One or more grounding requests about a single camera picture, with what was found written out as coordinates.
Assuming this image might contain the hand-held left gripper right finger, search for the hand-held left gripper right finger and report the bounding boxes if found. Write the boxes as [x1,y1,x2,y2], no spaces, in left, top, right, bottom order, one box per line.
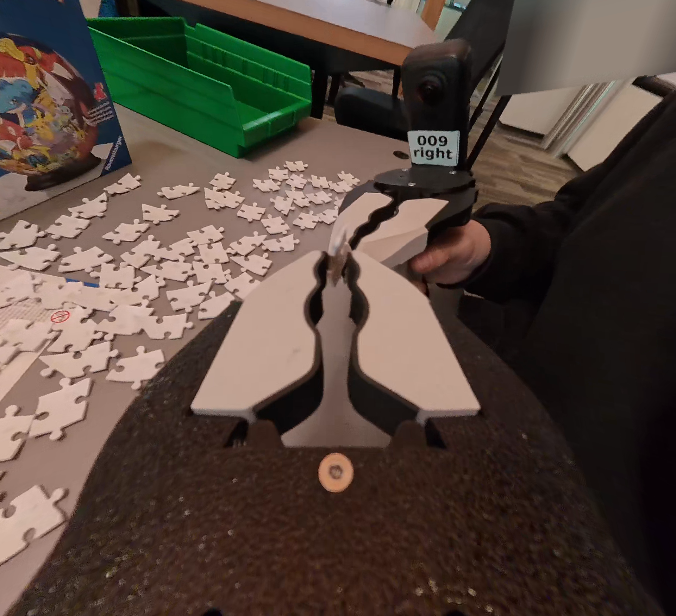
[346,253,481,437]

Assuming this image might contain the pile of white puzzle pieces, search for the pile of white puzzle pieces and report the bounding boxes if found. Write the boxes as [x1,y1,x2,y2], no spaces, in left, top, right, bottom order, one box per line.
[0,159,362,566]

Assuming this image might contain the person's right hand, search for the person's right hand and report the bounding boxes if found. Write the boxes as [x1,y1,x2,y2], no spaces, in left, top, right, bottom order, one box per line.
[411,219,493,294]

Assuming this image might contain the blue puzzle box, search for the blue puzzle box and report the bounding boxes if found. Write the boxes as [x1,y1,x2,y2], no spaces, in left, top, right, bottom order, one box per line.
[0,0,133,222]

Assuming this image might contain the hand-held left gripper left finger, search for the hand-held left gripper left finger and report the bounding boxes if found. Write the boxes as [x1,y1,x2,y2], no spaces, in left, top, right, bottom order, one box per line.
[189,251,327,436]

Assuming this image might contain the printed instruction sheet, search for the printed instruction sheet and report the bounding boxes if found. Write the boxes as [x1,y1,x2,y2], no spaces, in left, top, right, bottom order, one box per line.
[0,265,104,406]

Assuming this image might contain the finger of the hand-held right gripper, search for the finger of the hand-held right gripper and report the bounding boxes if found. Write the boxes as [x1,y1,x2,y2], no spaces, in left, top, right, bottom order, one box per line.
[337,191,396,252]
[350,198,451,279]

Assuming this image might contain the wooden table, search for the wooden table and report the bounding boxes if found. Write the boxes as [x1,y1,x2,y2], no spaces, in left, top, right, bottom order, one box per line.
[53,0,445,68]

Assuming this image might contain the green plastic bin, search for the green plastic bin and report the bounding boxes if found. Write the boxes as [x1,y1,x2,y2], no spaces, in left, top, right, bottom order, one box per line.
[86,17,313,158]

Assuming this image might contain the person's right forearm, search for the person's right forearm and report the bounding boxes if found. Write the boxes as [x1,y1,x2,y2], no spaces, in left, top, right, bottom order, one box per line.
[459,162,634,321]

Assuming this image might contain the black chair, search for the black chair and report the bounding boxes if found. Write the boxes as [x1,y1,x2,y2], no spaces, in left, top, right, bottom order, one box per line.
[335,0,524,142]

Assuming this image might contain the white puzzle piece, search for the white puzzle piece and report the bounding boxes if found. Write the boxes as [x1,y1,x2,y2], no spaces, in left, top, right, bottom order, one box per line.
[327,214,353,259]

